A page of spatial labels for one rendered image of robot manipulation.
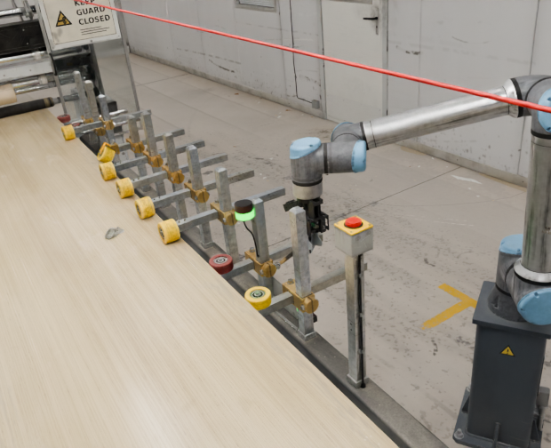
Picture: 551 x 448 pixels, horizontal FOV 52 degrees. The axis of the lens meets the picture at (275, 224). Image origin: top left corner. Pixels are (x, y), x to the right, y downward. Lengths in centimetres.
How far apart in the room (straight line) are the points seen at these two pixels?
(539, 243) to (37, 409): 144
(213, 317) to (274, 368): 29
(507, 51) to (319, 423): 346
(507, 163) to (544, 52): 84
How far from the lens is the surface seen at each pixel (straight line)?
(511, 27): 437
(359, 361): 166
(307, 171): 164
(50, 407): 157
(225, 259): 194
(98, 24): 417
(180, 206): 260
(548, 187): 176
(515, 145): 452
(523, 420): 243
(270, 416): 138
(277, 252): 203
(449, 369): 283
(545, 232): 182
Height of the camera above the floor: 190
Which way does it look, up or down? 28 degrees down
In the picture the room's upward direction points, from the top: 6 degrees counter-clockwise
